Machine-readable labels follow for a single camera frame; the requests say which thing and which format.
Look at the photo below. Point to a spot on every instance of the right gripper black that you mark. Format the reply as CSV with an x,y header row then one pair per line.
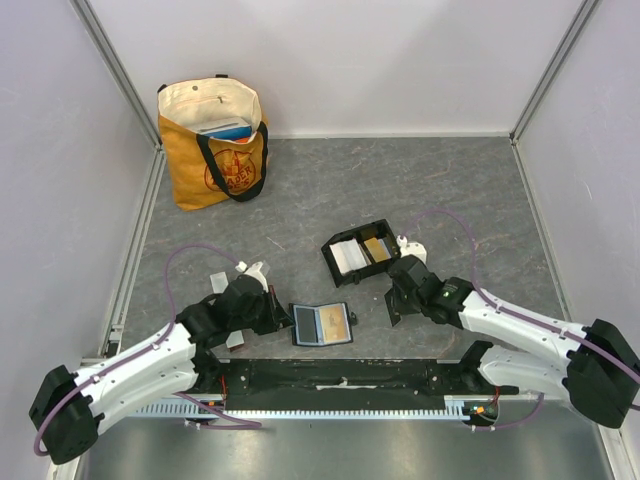
x,y
395,298

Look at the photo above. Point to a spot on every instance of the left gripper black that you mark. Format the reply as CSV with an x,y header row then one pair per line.
x,y
277,316

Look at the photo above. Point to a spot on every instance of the black VIP card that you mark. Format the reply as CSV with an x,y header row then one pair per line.
x,y
305,325

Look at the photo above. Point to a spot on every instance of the black leather card holder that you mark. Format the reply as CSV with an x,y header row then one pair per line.
x,y
350,317

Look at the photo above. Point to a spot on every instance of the black plastic card bin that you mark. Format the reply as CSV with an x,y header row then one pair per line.
x,y
377,229

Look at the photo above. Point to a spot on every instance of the gold card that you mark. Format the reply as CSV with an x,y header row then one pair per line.
x,y
334,324
377,249

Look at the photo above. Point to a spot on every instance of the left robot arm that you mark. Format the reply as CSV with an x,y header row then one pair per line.
x,y
72,409

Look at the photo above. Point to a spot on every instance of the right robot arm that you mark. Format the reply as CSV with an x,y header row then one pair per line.
x,y
458,303

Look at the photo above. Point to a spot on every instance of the gold card in bin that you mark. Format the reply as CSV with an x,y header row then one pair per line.
x,y
377,249

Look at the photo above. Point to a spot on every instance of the stack of white cards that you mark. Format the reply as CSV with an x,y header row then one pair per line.
x,y
348,256

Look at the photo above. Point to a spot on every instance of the clear acrylic rectangular block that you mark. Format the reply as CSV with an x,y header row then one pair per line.
x,y
219,283

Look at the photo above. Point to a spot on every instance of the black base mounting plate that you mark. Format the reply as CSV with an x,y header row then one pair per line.
x,y
341,384

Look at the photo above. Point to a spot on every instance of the orange canvas tote bag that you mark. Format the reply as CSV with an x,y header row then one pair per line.
x,y
206,171

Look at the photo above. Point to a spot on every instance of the blue book in bag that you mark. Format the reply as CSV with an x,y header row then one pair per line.
x,y
234,129

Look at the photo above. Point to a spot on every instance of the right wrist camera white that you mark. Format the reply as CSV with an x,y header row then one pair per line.
x,y
411,248

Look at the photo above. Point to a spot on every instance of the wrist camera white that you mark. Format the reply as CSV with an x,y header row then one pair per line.
x,y
411,248
258,270

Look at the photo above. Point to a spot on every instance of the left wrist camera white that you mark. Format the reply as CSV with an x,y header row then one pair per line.
x,y
258,270

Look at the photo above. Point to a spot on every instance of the aluminium frame rail front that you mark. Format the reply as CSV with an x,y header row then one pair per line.
x,y
586,375

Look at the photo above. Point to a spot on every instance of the slotted cable duct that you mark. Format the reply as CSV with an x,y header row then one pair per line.
x,y
179,408

